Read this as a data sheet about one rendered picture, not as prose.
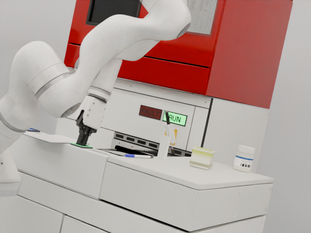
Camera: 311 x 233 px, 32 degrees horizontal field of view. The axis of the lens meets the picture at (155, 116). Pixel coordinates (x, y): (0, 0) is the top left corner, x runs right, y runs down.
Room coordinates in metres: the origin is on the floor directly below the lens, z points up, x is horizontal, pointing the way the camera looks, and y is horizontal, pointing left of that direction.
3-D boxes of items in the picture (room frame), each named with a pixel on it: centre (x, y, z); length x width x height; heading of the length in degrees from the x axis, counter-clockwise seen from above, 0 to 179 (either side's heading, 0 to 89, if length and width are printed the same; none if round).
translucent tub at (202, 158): (1.94, -0.20, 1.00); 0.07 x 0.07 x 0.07; 76
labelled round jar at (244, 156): (2.11, -0.37, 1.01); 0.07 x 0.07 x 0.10
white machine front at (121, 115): (2.50, 0.13, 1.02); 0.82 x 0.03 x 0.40; 58
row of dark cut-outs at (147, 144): (2.39, -0.02, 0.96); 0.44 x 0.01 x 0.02; 58
